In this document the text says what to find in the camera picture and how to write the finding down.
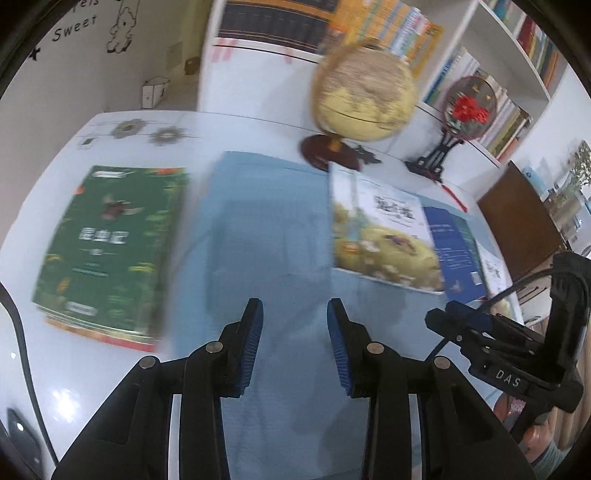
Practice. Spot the bear swing wall decal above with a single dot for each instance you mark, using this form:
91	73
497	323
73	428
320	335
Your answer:
122	32

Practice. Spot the pale blue illustrated book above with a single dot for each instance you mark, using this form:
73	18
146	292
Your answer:
494	272

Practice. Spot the red tassel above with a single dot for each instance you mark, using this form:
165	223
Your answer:
455	197

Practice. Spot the small brown wall box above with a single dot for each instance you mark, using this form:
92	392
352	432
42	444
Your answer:
191	65

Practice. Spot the row of black books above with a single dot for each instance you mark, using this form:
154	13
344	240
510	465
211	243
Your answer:
268	23

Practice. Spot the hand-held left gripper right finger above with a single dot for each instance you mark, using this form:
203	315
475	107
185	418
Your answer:
339	346

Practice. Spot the round embroidered fan on stand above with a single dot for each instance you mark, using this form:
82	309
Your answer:
468	110

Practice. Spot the person's right hand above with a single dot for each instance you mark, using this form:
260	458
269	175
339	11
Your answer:
538	436

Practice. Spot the row of orange colourful books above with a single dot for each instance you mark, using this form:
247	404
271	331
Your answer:
397	23

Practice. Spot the blue textured mat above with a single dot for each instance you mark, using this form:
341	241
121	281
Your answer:
277	240

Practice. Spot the person's right forearm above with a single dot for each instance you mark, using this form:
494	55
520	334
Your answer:
551	464

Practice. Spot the light blue card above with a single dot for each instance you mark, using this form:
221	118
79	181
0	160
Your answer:
538	180

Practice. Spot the row of bright mixed books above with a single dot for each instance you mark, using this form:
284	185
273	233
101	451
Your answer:
531	41

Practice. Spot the white paper wall pocket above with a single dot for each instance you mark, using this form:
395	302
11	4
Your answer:
154	94

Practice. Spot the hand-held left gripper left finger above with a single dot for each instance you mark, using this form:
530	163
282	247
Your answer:
247	346

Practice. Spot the row of pale upright books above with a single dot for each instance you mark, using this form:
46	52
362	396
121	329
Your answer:
508	124

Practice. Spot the brown wooden cabinet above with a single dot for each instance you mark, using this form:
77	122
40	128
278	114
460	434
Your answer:
521	217

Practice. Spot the potted green plant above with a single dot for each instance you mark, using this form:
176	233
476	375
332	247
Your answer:
579	161

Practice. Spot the white bookshelf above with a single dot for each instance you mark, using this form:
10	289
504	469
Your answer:
258	78

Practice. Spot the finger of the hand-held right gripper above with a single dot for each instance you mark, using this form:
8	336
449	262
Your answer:
455	334
480	323

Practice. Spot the yellow globe on wooden stand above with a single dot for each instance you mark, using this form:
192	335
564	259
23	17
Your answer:
364	87

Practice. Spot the teal book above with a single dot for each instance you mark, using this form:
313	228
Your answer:
470	242

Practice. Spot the small black figurine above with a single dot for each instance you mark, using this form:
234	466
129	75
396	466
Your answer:
367	154

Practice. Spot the white rabbit illustrated book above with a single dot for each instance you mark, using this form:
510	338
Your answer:
383	249

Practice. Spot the green book with brown insect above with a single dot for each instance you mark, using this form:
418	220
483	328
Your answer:
111	249

